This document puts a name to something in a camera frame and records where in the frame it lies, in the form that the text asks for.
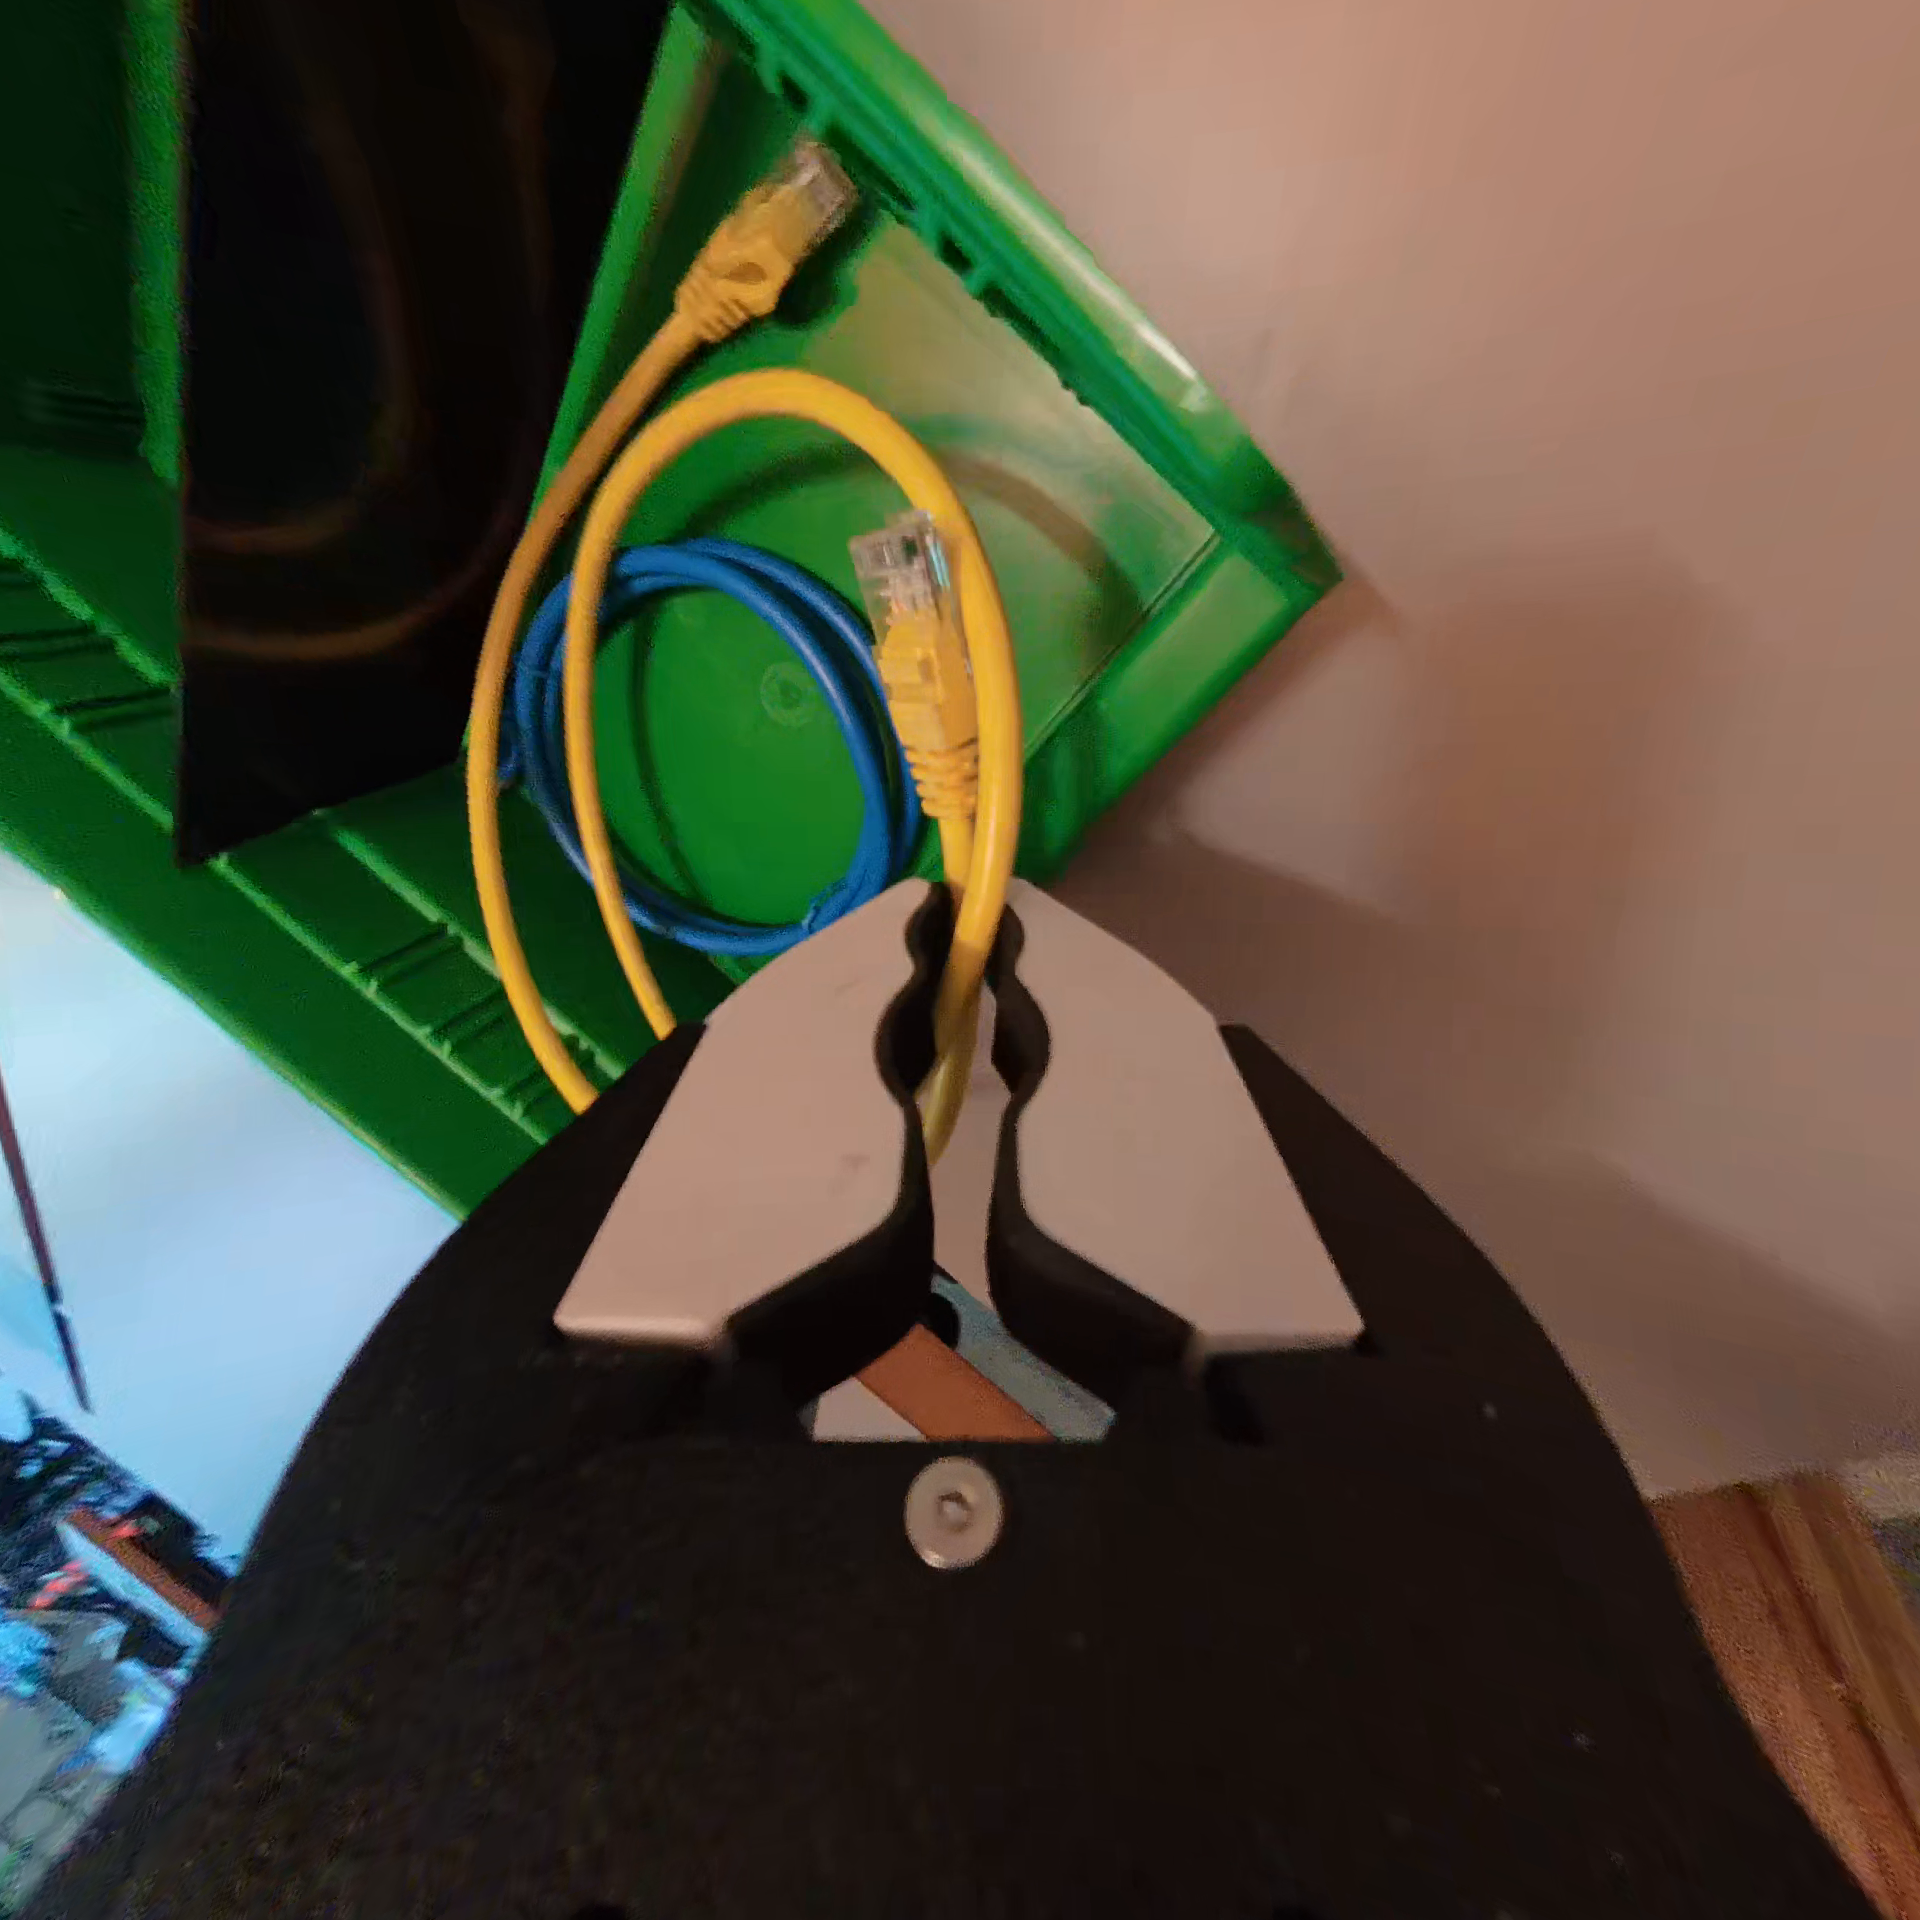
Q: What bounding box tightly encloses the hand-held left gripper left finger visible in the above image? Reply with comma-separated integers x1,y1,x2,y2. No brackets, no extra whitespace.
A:
556,881,950,1353

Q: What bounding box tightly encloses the blue ethernet cable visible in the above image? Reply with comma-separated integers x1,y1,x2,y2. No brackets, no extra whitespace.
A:
507,539,926,967

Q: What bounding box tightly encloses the green plastic bin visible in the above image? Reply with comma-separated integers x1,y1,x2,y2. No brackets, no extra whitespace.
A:
0,0,1346,1220

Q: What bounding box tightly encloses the yellow ethernet cable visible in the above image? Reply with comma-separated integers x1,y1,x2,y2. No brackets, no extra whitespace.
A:
465,142,1026,1160

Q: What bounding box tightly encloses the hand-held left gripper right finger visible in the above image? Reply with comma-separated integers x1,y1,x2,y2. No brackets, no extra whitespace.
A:
984,881,1367,1358

